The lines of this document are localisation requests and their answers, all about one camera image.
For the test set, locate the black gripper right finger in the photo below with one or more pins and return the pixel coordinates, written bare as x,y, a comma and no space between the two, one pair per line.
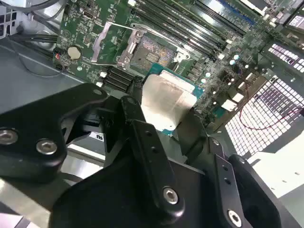
256,190

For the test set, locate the silver topped CPU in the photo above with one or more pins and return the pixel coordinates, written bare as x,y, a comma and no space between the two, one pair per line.
164,99

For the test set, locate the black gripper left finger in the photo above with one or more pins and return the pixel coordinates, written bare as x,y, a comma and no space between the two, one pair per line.
35,114

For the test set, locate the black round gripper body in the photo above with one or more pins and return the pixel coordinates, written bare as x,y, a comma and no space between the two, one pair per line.
107,202

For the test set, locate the metal CPU socket cover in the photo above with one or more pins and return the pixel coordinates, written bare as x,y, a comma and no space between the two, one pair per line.
98,47

